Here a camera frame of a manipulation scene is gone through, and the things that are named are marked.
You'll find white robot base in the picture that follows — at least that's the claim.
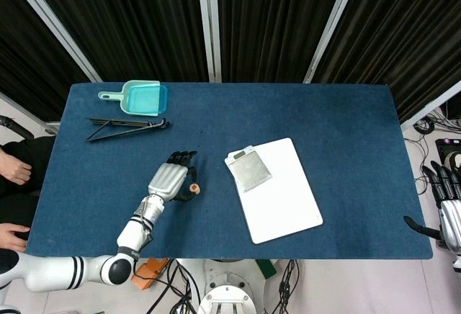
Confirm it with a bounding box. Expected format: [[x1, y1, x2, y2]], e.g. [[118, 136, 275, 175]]
[[197, 259, 268, 314]]

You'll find blue translucent plastic tray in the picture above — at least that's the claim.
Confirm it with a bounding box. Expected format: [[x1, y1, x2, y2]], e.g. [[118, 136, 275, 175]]
[[126, 84, 169, 115]]

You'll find black device box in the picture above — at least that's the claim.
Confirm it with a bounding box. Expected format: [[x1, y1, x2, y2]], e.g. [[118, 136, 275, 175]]
[[434, 137, 461, 171]]

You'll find mint green plastic dustpan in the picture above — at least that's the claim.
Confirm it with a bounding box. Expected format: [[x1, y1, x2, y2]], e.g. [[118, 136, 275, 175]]
[[97, 79, 161, 117]]

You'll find black folding stand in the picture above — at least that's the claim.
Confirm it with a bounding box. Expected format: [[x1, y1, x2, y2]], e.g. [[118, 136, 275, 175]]
[[85, 117, 171, 143]]

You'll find white metal frame post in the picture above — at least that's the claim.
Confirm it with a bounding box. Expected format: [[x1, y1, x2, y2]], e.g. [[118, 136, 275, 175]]
[[1, 0, 104, 84], [303, 0, 364, 84], [196, 0, 223, 83], [400, 79, 461, 130], [0, 92, 61, 135]]

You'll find black floor cable bundle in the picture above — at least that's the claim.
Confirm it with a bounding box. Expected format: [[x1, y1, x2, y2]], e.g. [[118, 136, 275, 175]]
[[143, 259, 202, 314], [413, 107, 461, 137], [277, 259, 300, 314]]

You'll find dark green object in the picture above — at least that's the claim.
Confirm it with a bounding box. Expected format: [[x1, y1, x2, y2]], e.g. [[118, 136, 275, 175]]
[[256, 259, 277, 279]]

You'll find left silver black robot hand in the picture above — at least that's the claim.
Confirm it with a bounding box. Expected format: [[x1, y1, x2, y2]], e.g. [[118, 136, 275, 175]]
[[148, 151, 198, 204]]

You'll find blue felt table cover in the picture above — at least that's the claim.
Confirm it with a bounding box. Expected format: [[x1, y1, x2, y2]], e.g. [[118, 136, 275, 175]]
[[25, 82, 434, 261]]

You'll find bystander black clothing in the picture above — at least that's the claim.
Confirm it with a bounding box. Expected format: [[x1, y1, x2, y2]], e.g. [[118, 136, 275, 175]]
[[0, 135, 57, 254]]

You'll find black pleated curtain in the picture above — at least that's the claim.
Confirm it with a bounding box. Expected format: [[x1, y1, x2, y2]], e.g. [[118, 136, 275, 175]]
[[312, 0, 461, 124], [23, 0, 210, 84], [215, 0, 349, 84], [0, 0, 91, 122]]

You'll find bystander bare hand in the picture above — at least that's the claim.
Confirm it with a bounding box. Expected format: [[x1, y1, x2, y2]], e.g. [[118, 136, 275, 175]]
[[0, 223, 32, 252], [0, 146, 32, 185]]

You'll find orange plastic object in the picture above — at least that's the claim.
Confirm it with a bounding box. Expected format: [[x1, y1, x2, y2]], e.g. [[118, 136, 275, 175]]
[[131, 259, 170, 291]]

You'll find silver digital kitchen scale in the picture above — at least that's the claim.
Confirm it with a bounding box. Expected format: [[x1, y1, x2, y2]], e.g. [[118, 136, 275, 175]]
[[224, 145, 273, 193]]

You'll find white board with black rim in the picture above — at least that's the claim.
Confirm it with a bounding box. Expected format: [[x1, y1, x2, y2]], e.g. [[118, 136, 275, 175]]
[[236, 137, 324, 245]]

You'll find black chair armrest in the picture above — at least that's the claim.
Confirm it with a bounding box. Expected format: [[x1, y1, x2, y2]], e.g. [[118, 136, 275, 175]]
[[0, 115, 36, 140]]

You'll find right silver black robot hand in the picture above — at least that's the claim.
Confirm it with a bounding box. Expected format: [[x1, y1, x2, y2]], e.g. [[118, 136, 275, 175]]
[[403, 161, 461, 254]]

